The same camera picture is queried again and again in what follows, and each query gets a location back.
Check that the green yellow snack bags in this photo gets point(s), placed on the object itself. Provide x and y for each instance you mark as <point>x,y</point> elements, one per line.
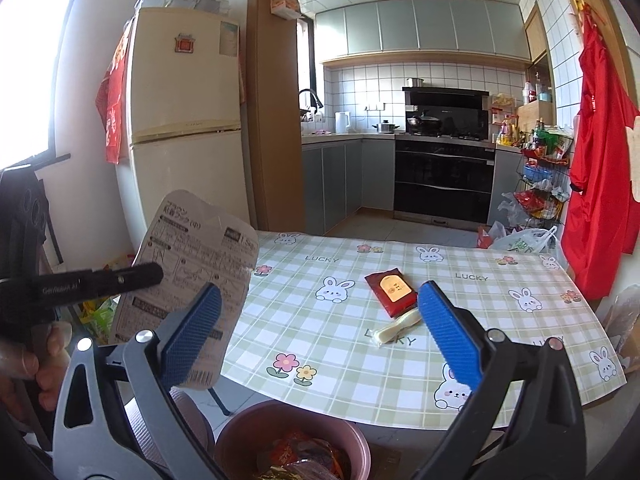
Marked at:
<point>100,310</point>

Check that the person's left hand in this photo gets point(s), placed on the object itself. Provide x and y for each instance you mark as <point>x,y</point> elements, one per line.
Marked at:
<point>57,345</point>

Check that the black wok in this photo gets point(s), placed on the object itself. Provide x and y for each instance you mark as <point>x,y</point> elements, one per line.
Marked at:
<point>424,122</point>

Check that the white fridge sticker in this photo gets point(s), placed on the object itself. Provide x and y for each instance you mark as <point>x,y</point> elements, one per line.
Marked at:
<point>229,38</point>

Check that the grey cabinets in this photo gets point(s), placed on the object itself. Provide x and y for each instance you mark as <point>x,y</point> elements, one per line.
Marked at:
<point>340,185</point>
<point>420,27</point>

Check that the black range hood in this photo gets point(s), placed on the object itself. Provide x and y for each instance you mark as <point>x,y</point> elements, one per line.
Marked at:
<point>445,102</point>

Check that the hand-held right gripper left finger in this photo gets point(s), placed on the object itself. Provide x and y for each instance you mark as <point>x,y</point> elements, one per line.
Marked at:
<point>192,330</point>

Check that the red paper bag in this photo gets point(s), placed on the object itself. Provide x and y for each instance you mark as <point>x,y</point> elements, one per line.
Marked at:
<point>485,237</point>

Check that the white electric kettle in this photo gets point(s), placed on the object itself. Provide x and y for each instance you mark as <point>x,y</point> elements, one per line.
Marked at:
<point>342,122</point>

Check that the yellow wall hook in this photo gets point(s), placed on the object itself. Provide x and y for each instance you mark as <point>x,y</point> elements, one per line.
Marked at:
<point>582,4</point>

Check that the beige refrigerator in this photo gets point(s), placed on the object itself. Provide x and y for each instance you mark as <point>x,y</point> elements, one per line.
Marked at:
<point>185,160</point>

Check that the white wrapped plastic spoon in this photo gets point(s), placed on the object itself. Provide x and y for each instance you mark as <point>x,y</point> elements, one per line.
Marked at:
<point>397,327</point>

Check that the pink plastic bin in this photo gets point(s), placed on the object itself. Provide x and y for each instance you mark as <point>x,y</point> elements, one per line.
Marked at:
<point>240,430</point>

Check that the printed white card lid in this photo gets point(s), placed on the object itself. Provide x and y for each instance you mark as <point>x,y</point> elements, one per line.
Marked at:
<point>200,240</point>

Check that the red hanging cloth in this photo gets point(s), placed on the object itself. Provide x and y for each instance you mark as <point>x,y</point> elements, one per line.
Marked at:
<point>112,110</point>

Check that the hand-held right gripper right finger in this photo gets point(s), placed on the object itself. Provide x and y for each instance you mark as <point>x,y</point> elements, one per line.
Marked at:
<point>450,332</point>

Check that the clear plastic bag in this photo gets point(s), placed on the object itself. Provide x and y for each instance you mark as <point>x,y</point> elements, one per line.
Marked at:
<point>510,210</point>

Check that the small steel pot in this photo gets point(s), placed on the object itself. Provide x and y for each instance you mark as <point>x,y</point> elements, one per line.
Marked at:
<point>415,82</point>

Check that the red fridge magnet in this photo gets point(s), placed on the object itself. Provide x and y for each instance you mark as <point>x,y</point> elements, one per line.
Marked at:
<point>184,43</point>

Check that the steel pot with lid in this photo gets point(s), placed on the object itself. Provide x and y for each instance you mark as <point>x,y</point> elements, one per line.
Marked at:
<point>386,127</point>

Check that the cooking oil bottles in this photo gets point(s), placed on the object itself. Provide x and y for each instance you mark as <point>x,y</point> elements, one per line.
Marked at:
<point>505,130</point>

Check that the wooden shelf cabinet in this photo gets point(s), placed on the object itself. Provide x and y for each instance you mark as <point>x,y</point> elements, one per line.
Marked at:
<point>537,65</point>

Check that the red snack wrapper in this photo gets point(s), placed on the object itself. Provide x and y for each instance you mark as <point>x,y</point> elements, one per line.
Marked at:
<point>295,455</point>

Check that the white plastic shopping bag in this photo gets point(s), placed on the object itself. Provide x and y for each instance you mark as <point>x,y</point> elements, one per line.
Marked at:
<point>525,242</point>

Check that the grey lower cabinets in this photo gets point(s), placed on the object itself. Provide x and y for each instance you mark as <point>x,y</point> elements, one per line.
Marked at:
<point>340,185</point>

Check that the window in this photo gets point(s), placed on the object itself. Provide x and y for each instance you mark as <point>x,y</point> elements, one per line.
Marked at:
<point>30,60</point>

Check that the red apron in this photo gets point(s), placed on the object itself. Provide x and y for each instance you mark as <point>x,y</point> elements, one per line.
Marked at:
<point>600,160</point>

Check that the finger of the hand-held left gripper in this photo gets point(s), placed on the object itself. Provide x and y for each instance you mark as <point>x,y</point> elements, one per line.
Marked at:
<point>130,276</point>

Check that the kitchen faucet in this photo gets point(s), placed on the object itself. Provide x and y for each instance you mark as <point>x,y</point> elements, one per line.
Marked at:
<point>311,102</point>

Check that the black oven stove unit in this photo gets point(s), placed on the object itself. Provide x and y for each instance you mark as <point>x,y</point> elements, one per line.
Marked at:
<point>442,180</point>

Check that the grey upper cabinets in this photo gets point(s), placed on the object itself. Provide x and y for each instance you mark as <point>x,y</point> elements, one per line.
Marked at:
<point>420,27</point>

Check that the red packet with orange label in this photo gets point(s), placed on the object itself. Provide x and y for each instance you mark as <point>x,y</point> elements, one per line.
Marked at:
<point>392,292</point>

